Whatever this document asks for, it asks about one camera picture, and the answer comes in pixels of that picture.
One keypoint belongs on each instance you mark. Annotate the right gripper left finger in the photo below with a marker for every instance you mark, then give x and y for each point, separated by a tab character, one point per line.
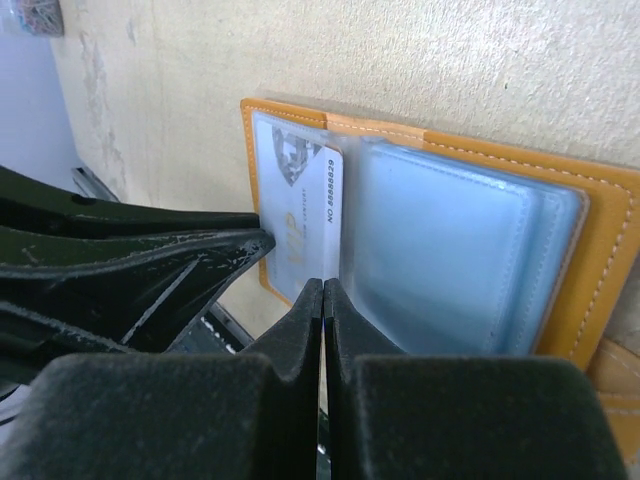
250	415

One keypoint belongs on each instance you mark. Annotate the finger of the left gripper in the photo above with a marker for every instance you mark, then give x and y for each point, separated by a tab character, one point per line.
34	207
132	293

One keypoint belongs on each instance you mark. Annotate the aluminium frame rail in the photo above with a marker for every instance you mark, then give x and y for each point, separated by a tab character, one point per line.
90	186

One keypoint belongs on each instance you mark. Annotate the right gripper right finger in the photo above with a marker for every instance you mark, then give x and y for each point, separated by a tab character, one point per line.
397	416

